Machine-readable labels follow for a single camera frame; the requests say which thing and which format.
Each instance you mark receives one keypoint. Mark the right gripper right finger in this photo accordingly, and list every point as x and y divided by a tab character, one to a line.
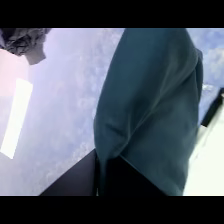
130	180

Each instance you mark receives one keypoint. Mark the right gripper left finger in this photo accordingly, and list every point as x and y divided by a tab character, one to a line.
75	181

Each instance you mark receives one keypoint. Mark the dark blue T-shirt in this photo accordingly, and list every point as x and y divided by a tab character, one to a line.
153	100

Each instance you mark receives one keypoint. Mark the white garment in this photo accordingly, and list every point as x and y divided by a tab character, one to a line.
208	160

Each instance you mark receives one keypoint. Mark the purple garment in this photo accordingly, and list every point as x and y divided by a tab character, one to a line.
23	41

